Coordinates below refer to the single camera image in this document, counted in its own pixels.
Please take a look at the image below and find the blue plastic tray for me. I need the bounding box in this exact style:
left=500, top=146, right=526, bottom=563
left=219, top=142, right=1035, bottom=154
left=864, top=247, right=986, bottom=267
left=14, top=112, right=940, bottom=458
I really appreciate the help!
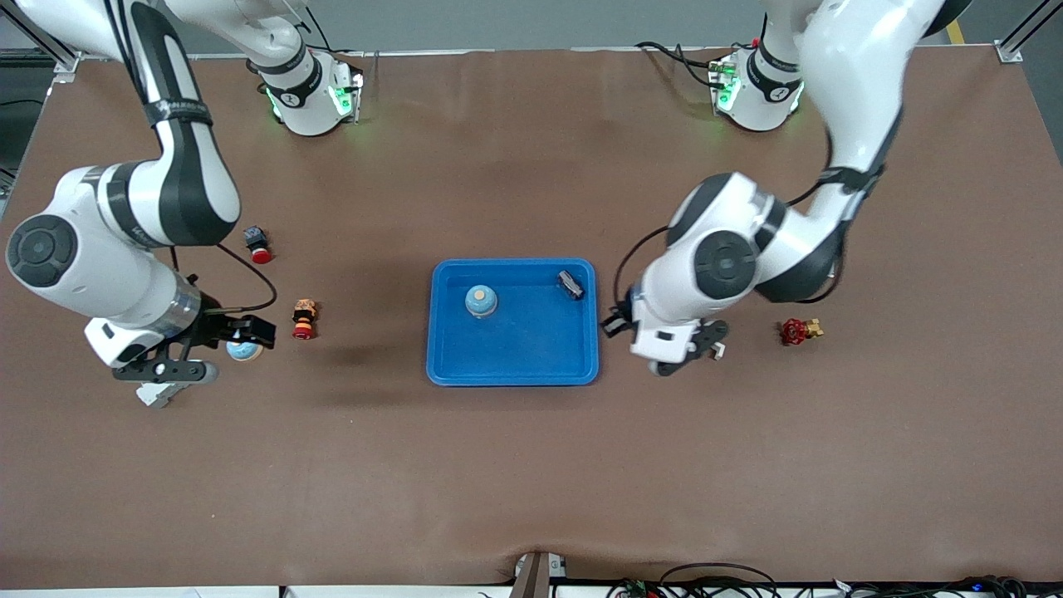
left=426, top=258, right=600, bottom=388

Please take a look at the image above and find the white circuit breaker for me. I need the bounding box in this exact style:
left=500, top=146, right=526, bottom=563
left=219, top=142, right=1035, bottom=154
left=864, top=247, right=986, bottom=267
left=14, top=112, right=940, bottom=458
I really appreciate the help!
left=136, top=380, right=190, bottom=409

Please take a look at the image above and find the metal table clamp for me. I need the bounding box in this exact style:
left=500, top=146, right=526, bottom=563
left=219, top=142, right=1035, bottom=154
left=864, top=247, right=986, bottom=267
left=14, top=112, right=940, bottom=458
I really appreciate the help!
left=511, top=551, right=570, bottom=598

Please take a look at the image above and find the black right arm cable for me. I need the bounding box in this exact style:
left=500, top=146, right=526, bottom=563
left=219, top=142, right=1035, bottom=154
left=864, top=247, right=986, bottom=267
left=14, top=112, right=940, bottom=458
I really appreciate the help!
left=170, top=241, right=279, bottom=315

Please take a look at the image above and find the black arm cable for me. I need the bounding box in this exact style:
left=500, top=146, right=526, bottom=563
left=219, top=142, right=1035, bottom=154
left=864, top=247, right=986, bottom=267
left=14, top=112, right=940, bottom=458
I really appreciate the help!
left=613, top=129, right=835, bottom=321
left=170, top=241, right=279, bottom=315

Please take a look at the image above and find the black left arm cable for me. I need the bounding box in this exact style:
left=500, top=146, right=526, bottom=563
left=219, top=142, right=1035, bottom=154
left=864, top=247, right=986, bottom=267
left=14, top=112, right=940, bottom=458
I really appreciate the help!
left=613, top=129, right=835, bottom=321

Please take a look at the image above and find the black base cable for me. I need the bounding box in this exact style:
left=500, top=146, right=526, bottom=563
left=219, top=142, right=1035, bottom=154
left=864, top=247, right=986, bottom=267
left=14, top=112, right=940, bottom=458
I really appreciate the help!
left=635, top=40, right=719, bottom=88

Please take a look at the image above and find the aluminium frame profile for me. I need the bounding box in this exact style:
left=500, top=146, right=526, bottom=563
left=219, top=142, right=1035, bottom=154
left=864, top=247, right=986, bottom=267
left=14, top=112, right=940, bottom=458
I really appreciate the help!
left=997, top=0, right=1063, bottom=63
left=0, top=0, right=84, bottom=76

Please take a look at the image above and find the black cable bundle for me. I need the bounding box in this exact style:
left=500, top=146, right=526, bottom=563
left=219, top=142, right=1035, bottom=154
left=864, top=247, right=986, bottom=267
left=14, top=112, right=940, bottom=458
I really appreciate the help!
left=606, top=563, right=1031, bottom=598

